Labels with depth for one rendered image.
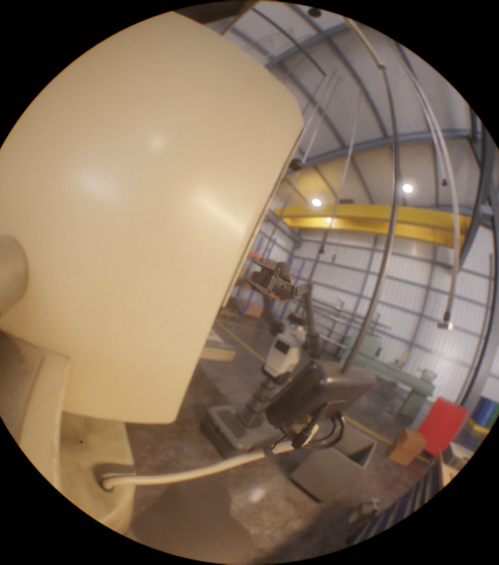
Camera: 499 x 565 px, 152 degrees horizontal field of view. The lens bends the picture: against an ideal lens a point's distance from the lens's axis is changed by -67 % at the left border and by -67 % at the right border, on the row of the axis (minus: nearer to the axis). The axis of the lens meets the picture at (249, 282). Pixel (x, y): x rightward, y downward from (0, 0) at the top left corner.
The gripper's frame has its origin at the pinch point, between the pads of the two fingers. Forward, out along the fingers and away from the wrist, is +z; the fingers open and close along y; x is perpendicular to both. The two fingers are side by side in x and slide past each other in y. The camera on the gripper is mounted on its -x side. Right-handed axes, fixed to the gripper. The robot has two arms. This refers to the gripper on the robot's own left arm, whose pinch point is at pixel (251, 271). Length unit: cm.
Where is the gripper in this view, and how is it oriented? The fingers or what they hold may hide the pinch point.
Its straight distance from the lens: 61.5
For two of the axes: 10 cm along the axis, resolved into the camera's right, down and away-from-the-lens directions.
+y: 4.0, -9.2, 0.3
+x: 5.9, 2.3, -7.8
